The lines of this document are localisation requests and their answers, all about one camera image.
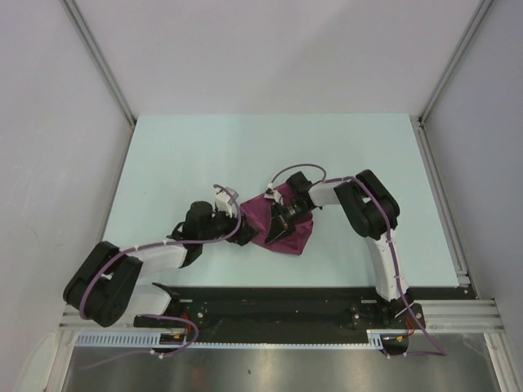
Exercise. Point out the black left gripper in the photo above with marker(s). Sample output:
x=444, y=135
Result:
x=245, y=233

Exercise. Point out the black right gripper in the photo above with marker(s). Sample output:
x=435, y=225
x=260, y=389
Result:
x=278, y=226

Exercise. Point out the purple cloth napkin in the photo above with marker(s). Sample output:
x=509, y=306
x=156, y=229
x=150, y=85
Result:
x=258, y=212

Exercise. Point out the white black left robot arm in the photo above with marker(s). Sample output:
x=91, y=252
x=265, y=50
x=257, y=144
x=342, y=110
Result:
x=102, y=287

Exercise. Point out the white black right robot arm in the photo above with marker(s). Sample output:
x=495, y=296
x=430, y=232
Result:
x=372, y=213

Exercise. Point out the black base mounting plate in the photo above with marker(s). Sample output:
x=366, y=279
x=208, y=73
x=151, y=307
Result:
x=282, y=316

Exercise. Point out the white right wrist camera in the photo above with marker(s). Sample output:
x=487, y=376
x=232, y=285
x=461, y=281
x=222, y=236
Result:
x=273, y=194

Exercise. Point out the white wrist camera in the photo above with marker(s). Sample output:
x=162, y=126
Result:
x=225, y=200
x=273, y=194

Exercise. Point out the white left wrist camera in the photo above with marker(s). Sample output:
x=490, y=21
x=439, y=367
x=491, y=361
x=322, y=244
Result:
x=225, y=200

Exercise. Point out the aluminium side rail right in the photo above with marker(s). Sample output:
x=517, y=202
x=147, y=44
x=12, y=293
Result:
x=447, y=221

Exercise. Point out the aluminium frame post left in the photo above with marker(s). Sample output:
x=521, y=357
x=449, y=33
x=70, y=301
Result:
x=93, y=48

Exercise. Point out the aluminium frame post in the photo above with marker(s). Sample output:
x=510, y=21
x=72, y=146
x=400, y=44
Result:
x=465, y=41
x=93, y=48

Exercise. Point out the aluminium frame post right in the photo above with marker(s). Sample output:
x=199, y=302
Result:
x=465, y=41

